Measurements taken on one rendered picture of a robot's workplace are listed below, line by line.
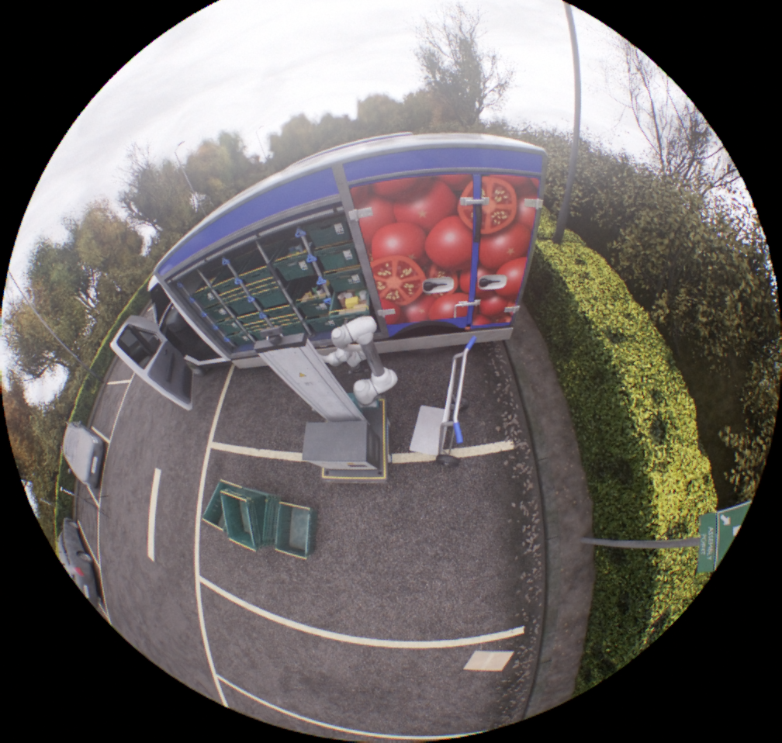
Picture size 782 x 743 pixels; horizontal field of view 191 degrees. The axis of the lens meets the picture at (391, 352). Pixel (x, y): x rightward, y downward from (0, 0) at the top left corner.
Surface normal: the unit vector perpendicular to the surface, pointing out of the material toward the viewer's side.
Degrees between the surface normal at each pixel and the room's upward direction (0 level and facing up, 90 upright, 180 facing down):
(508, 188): 90
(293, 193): 90
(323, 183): 90
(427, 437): 0
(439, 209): 90
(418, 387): 0
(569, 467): 8
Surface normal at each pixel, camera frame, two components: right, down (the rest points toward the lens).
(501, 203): 0.01, 0.81
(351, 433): -0.17, -0.58
